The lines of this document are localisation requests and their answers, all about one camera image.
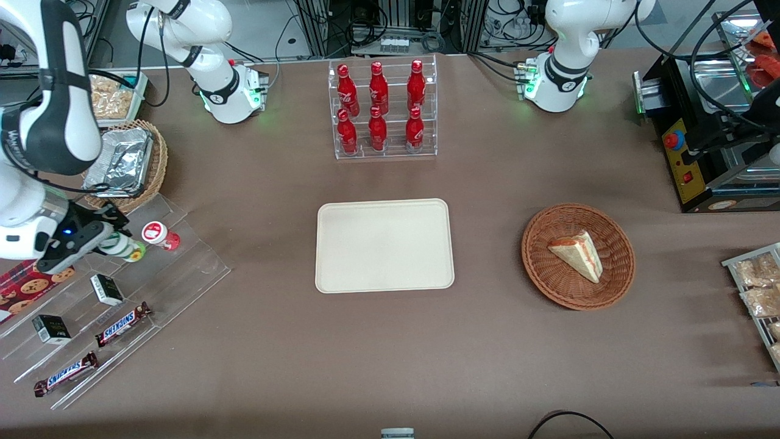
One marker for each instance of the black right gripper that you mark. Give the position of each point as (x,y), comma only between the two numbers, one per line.
(81,217)

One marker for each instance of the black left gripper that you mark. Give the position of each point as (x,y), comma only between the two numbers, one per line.
(769,99)

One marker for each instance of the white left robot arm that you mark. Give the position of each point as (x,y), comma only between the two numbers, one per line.
(560,67)

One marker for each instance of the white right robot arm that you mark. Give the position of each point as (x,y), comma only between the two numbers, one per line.
(225,91)

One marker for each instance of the red gum bottle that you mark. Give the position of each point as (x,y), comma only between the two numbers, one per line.
(157,234)

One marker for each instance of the beige plastic tray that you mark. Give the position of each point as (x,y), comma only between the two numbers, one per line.
(384,247)

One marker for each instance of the black machine yellow panel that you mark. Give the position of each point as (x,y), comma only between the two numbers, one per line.
(685,177)

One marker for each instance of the aluminium foil container stack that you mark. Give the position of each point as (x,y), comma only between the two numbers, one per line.
(125,158)

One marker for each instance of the small black box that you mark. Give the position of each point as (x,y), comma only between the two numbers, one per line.
(51,329)
(106,289)

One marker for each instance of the clear acrylic stepped display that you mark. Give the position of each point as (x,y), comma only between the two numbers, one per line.
(170,274)

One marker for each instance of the light wicker basket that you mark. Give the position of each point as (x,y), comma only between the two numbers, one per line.
(159,158)

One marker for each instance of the red packaged food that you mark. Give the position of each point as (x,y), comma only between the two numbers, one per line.
(765,64)

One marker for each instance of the white plastic tub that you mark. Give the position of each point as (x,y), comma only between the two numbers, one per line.
(119,124)

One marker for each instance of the Snickers chocolate bar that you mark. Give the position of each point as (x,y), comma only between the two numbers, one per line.
(66,374)
(122,323)

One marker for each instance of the red cookie box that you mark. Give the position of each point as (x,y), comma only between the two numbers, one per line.
(24,292)

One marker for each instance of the clear rice cracker bag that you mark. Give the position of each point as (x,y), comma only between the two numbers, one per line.
(113,105)
(106,82)

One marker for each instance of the teal snack pack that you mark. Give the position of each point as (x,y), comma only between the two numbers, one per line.
(129,83)

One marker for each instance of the clear snack bag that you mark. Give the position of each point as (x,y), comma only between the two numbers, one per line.
(755,271)
(762,300)

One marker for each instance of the wrapped triangle sandwich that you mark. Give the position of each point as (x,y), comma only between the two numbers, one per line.
(579,256)

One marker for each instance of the brown wicker basket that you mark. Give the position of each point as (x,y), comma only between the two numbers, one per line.
(560,280)

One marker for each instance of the red cola bottle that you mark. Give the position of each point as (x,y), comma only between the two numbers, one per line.
(378,131)
(416,88)
(414,131)
(347,91)
(347,134)
(378,90)

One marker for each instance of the clear acrylic bottle rack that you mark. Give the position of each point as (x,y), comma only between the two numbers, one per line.
(396,146)

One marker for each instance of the white power strip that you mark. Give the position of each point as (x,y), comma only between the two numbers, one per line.
(394,45)

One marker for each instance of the small grey device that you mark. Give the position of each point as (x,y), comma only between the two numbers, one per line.
(397,434)

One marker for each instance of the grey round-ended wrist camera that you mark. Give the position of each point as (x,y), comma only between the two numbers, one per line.
(67,253)

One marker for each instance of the aluminium equipment frame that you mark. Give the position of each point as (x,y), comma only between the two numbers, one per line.
(396,15)

